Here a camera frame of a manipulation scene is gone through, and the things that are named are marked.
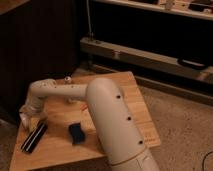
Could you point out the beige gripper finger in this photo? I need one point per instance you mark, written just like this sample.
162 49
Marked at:
25 121
42 116

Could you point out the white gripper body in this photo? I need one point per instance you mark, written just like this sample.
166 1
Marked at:
35 106

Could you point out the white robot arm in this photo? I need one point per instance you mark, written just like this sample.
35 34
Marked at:
120 138

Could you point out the black striped box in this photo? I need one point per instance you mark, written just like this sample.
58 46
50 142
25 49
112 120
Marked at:
34 137

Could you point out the wooden table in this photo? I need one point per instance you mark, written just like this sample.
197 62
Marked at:
56 147

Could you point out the blue sponge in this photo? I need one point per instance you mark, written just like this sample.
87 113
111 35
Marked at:
76 132

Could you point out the orange carrot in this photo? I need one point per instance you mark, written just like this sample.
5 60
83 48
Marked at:
84 107

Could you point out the small clear bottle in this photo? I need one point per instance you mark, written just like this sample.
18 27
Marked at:
68 80

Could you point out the metal shelf rack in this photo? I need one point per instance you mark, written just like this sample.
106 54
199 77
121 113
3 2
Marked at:
126 34

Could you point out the black handle on shelf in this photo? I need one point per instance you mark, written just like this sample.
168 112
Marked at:
195 66

